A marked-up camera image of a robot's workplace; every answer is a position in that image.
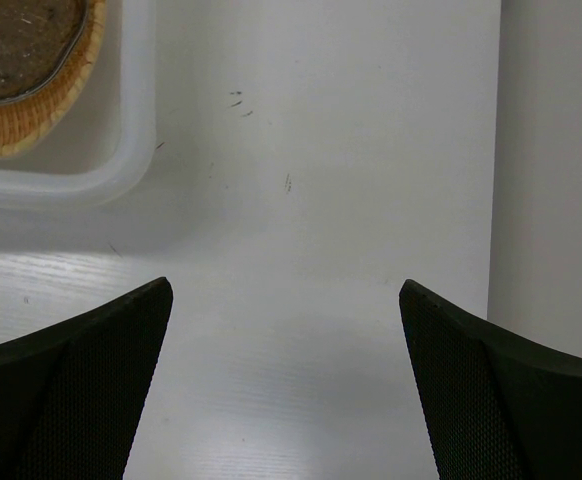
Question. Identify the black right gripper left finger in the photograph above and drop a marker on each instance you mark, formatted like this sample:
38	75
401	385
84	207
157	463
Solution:
72	394

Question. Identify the woven bamboo fan tray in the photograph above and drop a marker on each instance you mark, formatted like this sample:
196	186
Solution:
26	122

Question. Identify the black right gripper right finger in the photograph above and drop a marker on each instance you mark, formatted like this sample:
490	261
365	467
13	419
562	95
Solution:
496	405

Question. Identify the translucent white plastic bin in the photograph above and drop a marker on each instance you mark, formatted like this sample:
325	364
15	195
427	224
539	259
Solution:
104	144

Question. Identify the smoky glass plate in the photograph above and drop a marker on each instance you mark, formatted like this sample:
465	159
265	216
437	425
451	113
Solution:
36	39

